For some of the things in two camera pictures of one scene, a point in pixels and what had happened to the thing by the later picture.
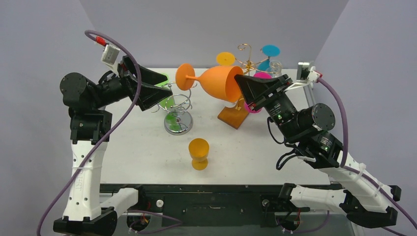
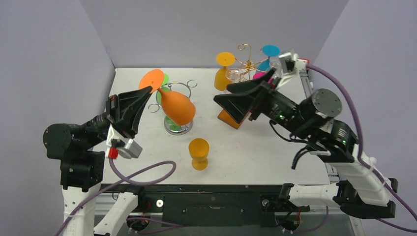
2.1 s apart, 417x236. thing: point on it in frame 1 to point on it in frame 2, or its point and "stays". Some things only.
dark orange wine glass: [219, 82] to [177, 107]
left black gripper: [148, 95] to [128, 106]
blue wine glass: [269, 50] stays
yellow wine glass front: [199, 149] stays
